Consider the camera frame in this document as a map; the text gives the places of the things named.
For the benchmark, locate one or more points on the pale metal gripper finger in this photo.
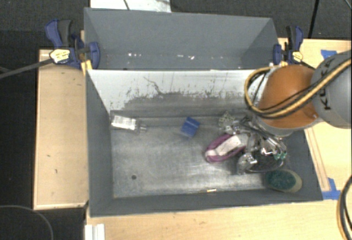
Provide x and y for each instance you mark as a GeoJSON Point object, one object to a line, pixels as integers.
{"type": "Point", "coordinates": [247, 160]}
{"type": "Point", "coordinates": [266, 150]}

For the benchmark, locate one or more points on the black oval object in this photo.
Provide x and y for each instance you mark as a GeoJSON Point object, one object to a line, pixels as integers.
{"type": "Point", "coordinates": [265, 164]}

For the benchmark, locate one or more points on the green round sponge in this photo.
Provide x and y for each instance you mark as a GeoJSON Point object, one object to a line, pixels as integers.
{"type": "Point", "coordinates": [283, 180]}

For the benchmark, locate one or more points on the clear speckled glass object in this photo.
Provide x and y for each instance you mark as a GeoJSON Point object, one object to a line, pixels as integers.
{"type": "Point", "coordinates": [227, 121]}

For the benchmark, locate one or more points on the blue block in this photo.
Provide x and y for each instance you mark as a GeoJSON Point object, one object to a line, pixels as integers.
{"type": "Point", "coordinates": [189, 126]}

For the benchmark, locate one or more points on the grey metal bin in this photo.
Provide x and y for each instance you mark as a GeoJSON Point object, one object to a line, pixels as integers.
{"type": "Point", "coordinates": [165, 156]}

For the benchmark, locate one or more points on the pale wood flat board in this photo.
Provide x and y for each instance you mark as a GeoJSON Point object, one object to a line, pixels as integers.
{"type": "Point", "coordinates": [61, 134]}

